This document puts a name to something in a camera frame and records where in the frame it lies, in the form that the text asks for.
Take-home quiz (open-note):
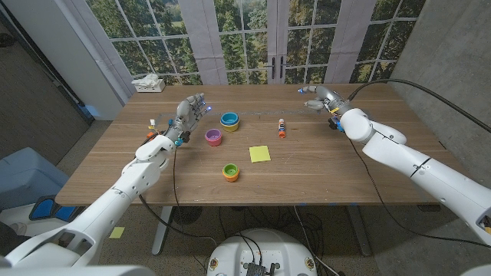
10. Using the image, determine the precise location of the white tissue paper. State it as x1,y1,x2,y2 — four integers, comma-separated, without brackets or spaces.
131,74,160,87

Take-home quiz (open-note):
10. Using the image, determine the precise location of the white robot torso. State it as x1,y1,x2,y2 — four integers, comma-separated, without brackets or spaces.
206,228,318,276

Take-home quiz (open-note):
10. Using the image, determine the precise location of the grey-blue upholstered seat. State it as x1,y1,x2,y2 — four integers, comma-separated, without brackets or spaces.
0,147,70,211

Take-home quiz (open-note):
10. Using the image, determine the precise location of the person's dark trouser leg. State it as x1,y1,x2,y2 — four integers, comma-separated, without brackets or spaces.
0,222,21,257

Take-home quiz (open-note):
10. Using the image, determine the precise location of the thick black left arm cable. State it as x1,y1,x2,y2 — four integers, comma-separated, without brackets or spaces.
136,132,219,246

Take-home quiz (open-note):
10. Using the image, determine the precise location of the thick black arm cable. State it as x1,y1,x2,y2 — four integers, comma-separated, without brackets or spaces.
136,132,219,246
347,78,491,134

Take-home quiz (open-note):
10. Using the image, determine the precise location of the white tissue box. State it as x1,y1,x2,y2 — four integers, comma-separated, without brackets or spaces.
134,79,166,94

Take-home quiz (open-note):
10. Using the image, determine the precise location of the white table leg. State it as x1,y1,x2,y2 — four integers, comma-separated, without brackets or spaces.
151,205,173,256

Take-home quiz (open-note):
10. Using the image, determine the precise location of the blue and black pad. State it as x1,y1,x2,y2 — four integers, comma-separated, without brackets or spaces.
28,194,84,223

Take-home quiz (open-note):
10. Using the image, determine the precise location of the black round disc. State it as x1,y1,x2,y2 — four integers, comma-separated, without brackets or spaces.
171,205,203,225

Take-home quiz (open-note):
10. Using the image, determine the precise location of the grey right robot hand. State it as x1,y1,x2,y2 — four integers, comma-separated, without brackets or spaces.
298,84,352,116

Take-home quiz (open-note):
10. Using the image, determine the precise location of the grey table leg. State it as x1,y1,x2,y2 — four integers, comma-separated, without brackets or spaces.
347,205,372,257

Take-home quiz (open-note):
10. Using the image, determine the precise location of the printed window backdrop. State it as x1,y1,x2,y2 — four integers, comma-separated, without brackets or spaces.
63,0,427,86

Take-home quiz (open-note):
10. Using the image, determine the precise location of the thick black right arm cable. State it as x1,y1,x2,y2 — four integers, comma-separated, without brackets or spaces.
347,78,491,134

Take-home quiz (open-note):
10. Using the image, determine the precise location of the yellow sticky note pad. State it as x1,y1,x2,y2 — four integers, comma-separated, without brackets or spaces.
249,145,272,164

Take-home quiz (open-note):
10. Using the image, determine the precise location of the teal stacking cup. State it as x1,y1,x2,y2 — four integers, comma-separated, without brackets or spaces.
220,112,240,126

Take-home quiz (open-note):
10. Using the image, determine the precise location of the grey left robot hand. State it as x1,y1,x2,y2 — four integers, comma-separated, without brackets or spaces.
164,93,212,149

